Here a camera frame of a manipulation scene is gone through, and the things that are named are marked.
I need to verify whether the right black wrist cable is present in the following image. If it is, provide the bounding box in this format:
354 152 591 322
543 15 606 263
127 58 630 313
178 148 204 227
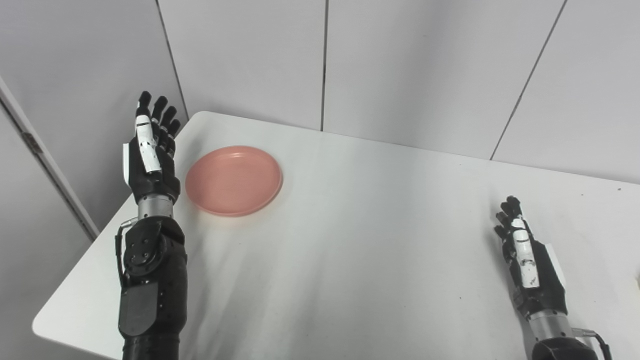
571 328 614 360

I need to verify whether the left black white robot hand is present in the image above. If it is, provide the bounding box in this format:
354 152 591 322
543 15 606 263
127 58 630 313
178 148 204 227
123 90 182 205

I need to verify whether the pink plate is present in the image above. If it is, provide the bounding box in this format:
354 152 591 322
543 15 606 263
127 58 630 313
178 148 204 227
185 145 284 218

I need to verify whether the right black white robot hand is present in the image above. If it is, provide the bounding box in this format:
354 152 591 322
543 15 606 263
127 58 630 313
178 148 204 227
494 195 569 319

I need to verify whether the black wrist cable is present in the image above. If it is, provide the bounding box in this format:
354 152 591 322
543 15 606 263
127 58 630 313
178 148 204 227
571 328 614 360
114 218 139 288

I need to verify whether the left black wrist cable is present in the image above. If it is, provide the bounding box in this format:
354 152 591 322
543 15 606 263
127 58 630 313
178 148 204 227
114 218 139 288

